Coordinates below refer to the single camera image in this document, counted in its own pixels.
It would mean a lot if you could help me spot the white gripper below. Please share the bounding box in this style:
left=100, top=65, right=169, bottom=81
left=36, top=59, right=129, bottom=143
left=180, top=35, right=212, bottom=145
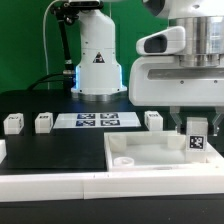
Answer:
left=129, top=26, right=224, bottom=135

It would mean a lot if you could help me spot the white square tabletop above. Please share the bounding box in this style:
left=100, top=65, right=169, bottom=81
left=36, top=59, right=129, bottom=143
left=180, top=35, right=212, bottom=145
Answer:
left=104, top=131, right=224, bottom=172

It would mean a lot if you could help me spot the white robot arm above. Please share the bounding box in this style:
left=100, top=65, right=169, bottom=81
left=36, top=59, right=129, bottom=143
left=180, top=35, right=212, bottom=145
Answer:
left=69, top=0, right=224, bottom=134

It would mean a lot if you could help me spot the white marker tag sheet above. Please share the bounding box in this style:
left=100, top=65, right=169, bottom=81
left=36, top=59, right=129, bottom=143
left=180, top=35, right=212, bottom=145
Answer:
left=54, top=112, right=141, bottom=129

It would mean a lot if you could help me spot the white U-shaped obstacle wall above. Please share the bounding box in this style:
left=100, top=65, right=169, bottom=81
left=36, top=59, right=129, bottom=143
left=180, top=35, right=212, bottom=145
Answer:
left=0, top=133, right=224, bottom=203

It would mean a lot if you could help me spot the black cable bundle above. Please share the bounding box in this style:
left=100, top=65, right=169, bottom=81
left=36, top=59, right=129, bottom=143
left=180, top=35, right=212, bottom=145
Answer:
left=27, top=1, right=76, bottom=91

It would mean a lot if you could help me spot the white cable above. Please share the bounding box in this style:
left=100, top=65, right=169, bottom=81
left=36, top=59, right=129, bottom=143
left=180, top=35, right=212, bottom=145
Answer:
left=42, top=0, right=61, bottom=90

